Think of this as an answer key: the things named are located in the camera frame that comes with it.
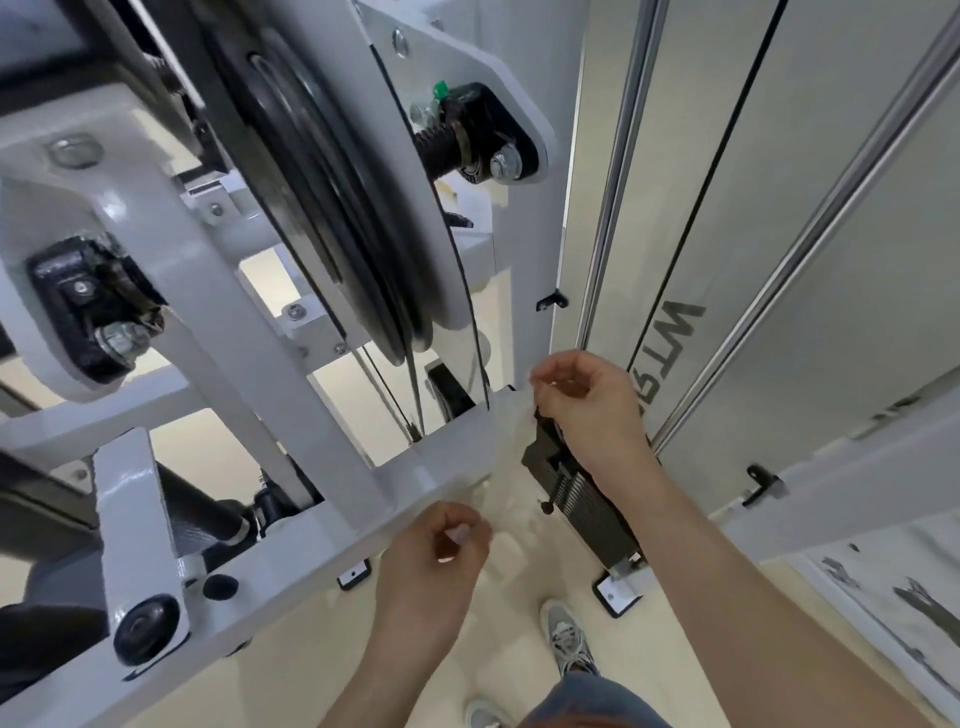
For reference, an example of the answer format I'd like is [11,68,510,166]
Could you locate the black foam handle grip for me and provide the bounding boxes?
[155,461,253,547]

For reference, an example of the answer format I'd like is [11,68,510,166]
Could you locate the black padded arm rest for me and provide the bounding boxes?
[0,602,112,706]

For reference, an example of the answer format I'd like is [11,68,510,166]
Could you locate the person's right hand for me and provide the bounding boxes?
[528,350,654,496]

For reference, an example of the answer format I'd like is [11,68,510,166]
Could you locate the person's right forearm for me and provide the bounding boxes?
[599,449,920,728]

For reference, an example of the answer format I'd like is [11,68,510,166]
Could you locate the person's left hand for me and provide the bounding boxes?
[374,500,494,646]

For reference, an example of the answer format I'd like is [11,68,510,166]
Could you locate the person's right sneaker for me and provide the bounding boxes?
[539,598,603,680]

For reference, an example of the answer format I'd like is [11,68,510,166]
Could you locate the blue denim shorts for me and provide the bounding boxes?
[517,671,674,728]

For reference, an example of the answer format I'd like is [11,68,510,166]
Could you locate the white gym machine frame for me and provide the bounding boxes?
[0,0,960,728]

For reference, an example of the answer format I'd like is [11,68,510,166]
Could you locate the white cleaning wipe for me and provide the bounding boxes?
[479,393,543,543]

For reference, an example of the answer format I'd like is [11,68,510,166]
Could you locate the person's sneaker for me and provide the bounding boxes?
[539,598,603,680]
[463,698,513,728]

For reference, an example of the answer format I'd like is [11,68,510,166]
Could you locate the black weight stack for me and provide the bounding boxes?
[521,418,648,580]

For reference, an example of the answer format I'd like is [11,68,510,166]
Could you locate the person's left sneaker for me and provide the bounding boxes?
[463,698,513,728]

